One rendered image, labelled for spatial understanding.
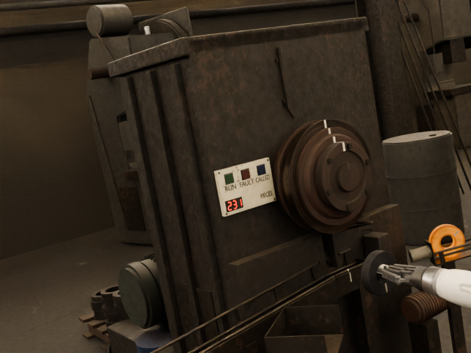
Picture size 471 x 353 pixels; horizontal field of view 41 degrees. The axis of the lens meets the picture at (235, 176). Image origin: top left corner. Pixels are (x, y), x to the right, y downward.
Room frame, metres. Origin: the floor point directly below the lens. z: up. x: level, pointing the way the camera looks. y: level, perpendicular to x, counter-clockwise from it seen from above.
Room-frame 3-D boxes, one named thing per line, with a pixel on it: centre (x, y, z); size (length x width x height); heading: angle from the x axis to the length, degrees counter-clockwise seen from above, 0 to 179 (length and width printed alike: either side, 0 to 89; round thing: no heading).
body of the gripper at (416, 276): (1.94, -0.52, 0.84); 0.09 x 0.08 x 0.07; 34
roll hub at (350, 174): (2.46, -0.43, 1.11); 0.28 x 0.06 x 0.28; 124
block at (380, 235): (2.69, -0.56, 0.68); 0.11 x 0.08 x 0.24; 34
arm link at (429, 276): (1.88, -0.56, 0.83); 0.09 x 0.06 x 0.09; 124
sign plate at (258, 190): (2.44, -0.04, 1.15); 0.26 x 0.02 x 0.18; 124
